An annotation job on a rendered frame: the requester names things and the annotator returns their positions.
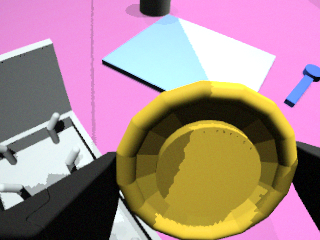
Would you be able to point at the light blue square mat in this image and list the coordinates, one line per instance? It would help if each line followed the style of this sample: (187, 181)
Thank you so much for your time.
(174, 52)

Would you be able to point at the yellow plate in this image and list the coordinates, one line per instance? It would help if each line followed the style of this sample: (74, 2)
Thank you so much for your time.
(206, 161)

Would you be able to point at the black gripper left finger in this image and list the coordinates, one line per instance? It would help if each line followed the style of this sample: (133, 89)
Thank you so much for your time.
(82, 206)

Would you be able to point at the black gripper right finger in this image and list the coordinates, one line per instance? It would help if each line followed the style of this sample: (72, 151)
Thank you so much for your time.
(307, 179)

